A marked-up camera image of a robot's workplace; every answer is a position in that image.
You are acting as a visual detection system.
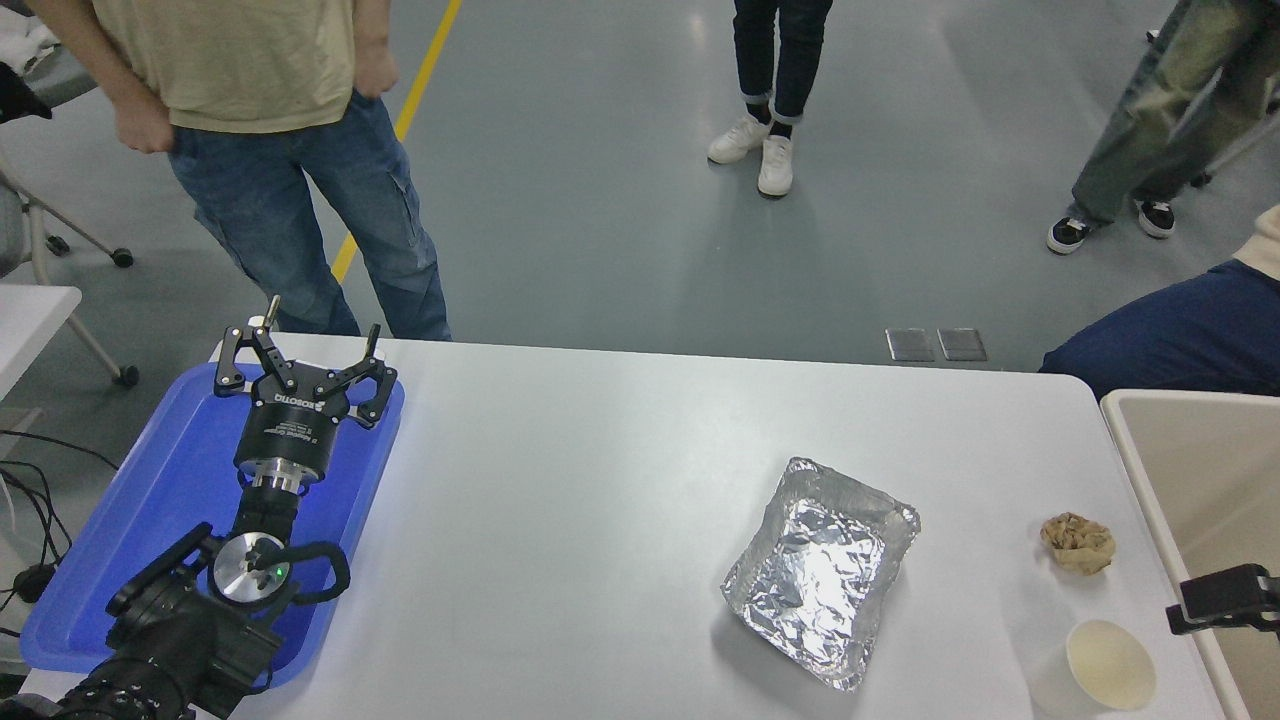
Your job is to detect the white cloth item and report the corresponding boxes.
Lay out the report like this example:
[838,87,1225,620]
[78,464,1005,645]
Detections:
[0,15,61,76]

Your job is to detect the black cloth item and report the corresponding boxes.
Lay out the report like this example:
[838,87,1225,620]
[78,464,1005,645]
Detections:
[0,65,53,123]

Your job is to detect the white side table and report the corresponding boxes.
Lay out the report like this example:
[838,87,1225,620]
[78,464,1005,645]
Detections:
[0,286,83,401]

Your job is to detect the large pale bin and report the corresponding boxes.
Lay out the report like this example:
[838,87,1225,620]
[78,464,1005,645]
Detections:
[1100,388,1280,720]

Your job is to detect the thin black floor cable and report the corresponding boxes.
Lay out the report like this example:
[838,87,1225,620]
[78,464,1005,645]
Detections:
[0,428,119,471]

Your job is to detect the white paper cup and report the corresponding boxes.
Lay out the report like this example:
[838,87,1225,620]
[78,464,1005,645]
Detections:
[1028,618,1159,720]

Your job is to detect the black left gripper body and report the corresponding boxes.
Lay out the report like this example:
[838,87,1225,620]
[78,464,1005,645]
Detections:
[234,376,353,483]

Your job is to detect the crumpled foil tray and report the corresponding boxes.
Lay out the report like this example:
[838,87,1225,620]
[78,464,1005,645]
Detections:
[720,456,921,693]

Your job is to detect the blue plastic tray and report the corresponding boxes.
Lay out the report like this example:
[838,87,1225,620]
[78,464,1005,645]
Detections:
[18,360,406,691]

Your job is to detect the person with black-white shoes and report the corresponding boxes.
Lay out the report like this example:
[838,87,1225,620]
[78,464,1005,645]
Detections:
[1047,0,1280,255]

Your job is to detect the pale wheeled chair base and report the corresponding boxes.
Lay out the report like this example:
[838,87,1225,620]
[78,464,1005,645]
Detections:
[1188,95,1280,188]

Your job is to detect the seated person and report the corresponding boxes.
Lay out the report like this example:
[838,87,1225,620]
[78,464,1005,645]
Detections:
[1040,205,1280,399]

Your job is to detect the person with white shoes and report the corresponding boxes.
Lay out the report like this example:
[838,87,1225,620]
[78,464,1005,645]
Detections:
[707,0,834,199]

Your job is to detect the wheeled chair with grey seat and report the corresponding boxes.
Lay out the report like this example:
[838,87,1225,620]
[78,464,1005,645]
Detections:
[0,50,139,389]

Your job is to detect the black cable with plug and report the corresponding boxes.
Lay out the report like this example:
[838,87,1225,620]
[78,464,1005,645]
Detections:
[0,462,73,613]

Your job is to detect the standing person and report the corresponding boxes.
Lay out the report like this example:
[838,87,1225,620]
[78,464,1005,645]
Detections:
[25,0,453,341]

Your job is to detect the person's right hand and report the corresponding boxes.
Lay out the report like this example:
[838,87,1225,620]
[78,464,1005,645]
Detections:
[113,98,178,155]

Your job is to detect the crumpled tan paper ball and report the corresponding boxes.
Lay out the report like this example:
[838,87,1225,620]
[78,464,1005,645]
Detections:
[1040,512,1116,576]

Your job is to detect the person's left hand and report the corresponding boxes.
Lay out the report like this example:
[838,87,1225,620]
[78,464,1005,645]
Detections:
[352,42,401,101]

